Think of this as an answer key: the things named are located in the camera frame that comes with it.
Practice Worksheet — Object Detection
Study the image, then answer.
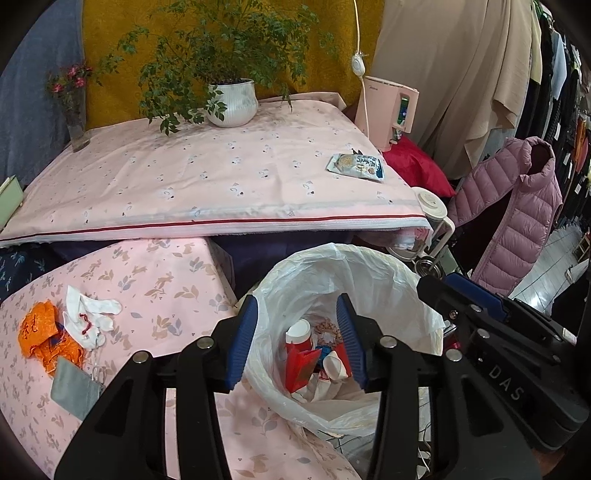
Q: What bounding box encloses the pink sheet with red stripe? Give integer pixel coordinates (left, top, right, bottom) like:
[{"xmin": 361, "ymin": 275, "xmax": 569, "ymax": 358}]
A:
[{"xmin": 0, "ymin": 93, "xmax": 432, "ymax": 247}]

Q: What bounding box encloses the red paper packet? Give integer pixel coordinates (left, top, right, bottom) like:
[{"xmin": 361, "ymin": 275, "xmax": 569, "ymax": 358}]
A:
[{"xmin": 285, "ymin": 348, "xmax": 322, "ymax": 393}]

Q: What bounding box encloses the glass vase with flowers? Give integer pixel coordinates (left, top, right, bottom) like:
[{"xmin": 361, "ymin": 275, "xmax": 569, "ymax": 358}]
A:
[{"xmin": 46, "ymin": 65, "xmax": 93, "ymax": 152}]

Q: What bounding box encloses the bin with white bag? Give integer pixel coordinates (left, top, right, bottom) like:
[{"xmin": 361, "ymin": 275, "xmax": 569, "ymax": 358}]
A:
[{"xmin": 245, "ymin": 242, "xmax": 446, "ymax": 437}]

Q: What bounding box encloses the orange plastic bag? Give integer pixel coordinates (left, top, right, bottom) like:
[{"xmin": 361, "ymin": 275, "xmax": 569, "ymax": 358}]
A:
[{"xmin": 18, "ymin": 301, "xmax": 86, "ymax": 377}]

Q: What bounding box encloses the beige scrunchie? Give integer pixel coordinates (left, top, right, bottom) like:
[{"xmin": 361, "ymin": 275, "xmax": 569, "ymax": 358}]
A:
[{"xmin": 315, "ymin": 320, "xmax": 345, "ymax": 344}]

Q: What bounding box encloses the row of hanging clothes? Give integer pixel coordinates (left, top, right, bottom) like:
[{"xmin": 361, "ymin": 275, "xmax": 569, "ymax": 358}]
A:
[{"xmin": 531, "ymin": 0, "xmax": 591, "ymax": 185}]

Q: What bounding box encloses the green plant in white pot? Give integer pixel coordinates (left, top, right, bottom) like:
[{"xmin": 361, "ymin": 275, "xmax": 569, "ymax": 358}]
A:
[{"xmin": 99, "ymin": 0, "xmax": 342, "ymax": 134}]

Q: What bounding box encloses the grey cloth pouch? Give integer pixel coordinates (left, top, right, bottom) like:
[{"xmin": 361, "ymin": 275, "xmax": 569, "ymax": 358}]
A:
[{"xmin": 50, "ymin": 357, "xmax": 105, "ymax": 421}]

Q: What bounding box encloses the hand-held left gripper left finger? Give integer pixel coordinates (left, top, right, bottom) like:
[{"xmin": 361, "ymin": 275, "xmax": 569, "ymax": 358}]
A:
[{"xmin": 54, "ymin": 294, "xmax": 259, "ymax": 480}]

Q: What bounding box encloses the red cushion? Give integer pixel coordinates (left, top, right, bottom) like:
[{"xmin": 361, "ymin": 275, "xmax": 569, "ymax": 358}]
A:
[{"xmin": 382, "ymin": 137, "xmax": 457, "ymax": 198}]

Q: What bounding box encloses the grey blue fabric backdrop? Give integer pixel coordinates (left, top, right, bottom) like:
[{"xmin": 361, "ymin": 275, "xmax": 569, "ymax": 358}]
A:
[{"xmin": 0, "ymin": 0, "xmax": 86, "ymax": 190}]

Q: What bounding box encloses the blue white snack packet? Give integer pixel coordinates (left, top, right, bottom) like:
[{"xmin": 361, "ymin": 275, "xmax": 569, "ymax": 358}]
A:
[{"xmin": 326, "ymin": 150, "xmax": 385, "ymax": 184}]

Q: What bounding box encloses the white towel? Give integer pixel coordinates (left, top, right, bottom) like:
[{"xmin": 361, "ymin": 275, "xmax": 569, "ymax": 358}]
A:
[{"xmin": 293, "ymin": 369, "xmax": 345, "ymax": 404}]

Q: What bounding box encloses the navy printed cloth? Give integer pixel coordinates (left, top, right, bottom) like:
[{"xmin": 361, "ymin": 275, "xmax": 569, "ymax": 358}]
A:
[{"xmin": 0, "ymin": 242, "xmax": 54, "ymax": 305}]

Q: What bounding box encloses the pink leaf print tablecloth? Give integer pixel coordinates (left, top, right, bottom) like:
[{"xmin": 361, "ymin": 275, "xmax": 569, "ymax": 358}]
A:
[{"xmin": 0, "ymin": 236, "xmax": 365, "ymax": 480}]

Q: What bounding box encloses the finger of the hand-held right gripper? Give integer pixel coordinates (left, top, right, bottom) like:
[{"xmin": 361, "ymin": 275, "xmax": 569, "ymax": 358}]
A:
[{"xmin": 417, "ymin": 272, "xmax": 509, "ymax": 325}]

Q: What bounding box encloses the pink water dispenser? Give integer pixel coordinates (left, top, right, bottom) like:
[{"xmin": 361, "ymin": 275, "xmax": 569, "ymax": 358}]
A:
[{"xmin": 355, "ymin": 76, "xmax": 420, "ymax": 152}]

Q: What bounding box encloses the red paper cup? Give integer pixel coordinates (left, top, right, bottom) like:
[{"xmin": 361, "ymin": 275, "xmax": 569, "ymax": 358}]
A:
[
  {"xmin": 323, "ymin": 344, "xmax": 356, "ymax": 381},
  {"xmin": 285, "ymin": 319, "xmax": 315, "ymax": 356}
]

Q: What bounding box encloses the white blender jug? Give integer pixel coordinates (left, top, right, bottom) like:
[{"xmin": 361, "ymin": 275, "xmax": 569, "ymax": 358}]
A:
[{"xmin": 385, "ymin": 187, "xmax": 458, "ymax": 264}]

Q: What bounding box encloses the mustard fabric backdrop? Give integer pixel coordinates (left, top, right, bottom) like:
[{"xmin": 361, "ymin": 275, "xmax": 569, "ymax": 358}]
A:
[{"xmin": 82, "ymin": 0, "xmax": 386, "ymax": 130}]

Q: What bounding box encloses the white crumpled tissue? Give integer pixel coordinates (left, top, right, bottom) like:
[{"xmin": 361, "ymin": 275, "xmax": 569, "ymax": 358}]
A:
[{"xmin": 62, "ymin": 285, "xmax": 122, "ymax": 349}]

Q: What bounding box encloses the beige curtain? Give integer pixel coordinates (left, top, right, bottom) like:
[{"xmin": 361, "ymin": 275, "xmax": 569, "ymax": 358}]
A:
[{"xmin": 369, "ymin": 0, "xmax": 543, "ymax": 178}]

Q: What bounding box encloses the pink puffer jacket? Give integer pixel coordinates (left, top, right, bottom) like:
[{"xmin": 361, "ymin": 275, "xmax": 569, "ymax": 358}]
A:
[{"xmin": 445, "ymin": 136, "xmax": 564, "ymax": 296}]

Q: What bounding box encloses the white cable with switch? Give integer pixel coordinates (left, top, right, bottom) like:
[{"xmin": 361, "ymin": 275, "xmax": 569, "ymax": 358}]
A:
[{"xmin": 352, "ymin": 0, "xmax": 370, "ymax": 134}]

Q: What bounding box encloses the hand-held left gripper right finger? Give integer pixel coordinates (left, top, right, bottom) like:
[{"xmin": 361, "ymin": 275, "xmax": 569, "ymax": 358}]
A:
[{"xmin": 336, "ymin": 293, "xmax": 541, "ymax": 480}]

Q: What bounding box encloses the green tissue box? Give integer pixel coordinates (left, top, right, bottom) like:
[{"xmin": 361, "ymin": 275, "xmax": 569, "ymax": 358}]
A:
[{"xmin": 0, "ymin": 175, "xmax": 26, "ymax": 232}]

